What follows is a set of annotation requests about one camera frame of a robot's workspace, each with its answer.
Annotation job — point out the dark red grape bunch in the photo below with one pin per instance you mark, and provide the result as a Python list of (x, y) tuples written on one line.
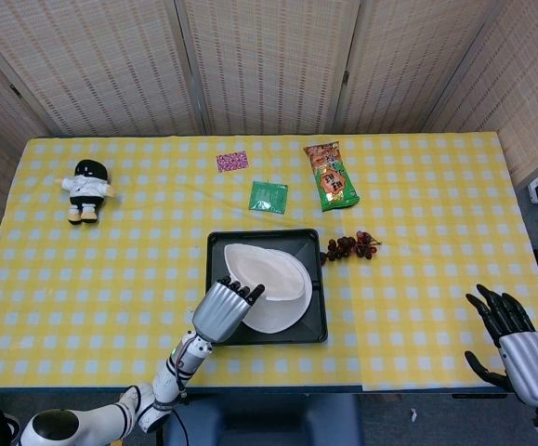
[(343, 246)]

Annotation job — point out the white paper plate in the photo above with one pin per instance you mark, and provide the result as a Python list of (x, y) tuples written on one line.
[(264, 271)]

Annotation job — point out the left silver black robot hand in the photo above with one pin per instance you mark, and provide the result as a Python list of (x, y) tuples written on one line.
[(219, 313)]

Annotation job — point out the black white plush doll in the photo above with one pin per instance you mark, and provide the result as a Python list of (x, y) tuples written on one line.
[(87, 188)]

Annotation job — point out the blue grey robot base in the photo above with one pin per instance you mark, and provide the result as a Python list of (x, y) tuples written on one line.
[(273, 423)]

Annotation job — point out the pink patterned small packet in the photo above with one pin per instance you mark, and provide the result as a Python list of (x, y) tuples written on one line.
[(232, 161)]

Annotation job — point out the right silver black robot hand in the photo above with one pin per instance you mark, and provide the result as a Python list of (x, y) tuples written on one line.
[(531, 367)]

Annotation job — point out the white paper plate cracked rim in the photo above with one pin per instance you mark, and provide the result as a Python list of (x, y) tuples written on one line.
[(278, 316)]

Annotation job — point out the green sachet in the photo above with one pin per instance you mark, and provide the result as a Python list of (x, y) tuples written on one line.
[(268, 197)]

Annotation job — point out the black square plastic tray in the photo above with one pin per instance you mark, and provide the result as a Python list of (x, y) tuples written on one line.
[(216, 260)]

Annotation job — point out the beige woven folding screen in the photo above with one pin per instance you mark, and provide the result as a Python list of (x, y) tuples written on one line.
[(268, 65)]

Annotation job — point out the yellow white checked tablecloth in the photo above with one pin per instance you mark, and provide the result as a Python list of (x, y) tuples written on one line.
[(436, 209)]

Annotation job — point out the orange green snack bag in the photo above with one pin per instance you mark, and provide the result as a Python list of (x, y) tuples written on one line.
[(333, 181)]

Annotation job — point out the white paper scrap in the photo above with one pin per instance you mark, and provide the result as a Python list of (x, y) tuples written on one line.
[(413, 414)]

